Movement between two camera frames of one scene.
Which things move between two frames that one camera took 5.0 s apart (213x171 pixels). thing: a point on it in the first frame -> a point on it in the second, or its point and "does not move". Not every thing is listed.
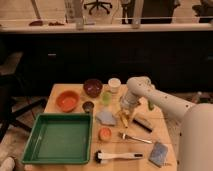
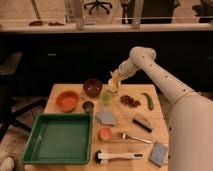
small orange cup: [105, 133] does not move
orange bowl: [67, 101] does not move
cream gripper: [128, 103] -> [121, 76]
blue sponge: [159, 154] does not move
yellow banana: [123, 119] -> [115, 80]
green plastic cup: [106, 98] does not move
